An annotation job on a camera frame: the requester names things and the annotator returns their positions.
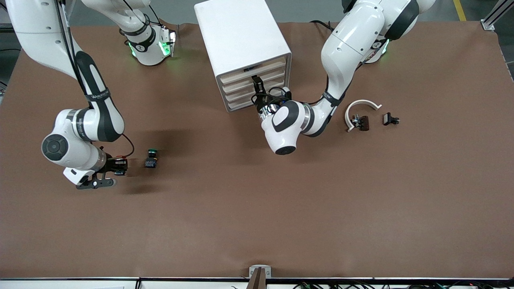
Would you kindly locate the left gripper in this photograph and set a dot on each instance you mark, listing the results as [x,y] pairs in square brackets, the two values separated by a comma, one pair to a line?
[261,100]

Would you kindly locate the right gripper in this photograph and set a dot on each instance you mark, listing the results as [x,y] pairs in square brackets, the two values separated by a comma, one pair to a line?
[116,165]

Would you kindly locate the red push button switch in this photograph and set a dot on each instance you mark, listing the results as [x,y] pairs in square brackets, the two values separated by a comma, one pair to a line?
[120,166]

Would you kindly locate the white plastic bin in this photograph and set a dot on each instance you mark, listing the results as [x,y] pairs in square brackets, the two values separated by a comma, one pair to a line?
[237,86]

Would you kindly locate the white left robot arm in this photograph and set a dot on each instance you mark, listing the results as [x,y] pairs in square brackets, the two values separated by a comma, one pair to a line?
[353,36]

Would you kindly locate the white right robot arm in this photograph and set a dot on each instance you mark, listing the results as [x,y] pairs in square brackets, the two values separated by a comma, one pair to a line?
[36,32]

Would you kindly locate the beige cabinet drawer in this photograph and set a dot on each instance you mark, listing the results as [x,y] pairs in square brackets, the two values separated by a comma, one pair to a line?
[239,95]
[237,77]
[241,104]

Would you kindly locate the white drawer cabinet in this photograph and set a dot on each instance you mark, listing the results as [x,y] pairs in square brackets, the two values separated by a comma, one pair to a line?
[241,36]

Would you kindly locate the small black part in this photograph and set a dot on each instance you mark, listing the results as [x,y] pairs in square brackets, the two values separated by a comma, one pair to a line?
[251,69]

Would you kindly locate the brown component with metal clip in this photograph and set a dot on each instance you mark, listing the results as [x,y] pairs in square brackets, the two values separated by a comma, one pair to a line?
[363,123]

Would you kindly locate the brown paper table cover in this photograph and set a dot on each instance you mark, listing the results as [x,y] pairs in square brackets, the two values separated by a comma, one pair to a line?
[257,200]

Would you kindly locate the small black clip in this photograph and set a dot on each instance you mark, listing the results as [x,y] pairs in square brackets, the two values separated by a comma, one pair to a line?
[388,119]

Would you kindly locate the green push button switch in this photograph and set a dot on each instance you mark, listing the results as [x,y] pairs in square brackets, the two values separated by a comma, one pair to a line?
[151,160]

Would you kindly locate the white curved plastic bracket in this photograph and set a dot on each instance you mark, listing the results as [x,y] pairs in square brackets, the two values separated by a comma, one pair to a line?
[348,114]

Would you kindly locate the white table frame rail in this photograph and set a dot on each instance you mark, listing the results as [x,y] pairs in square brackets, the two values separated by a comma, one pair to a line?
[60,285]

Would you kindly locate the grey metal bracket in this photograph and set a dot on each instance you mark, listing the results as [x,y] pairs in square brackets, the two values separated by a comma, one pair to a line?
[267,271]

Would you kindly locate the aluminium frame profile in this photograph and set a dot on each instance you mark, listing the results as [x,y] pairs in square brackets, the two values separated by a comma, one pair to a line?
[496,14]

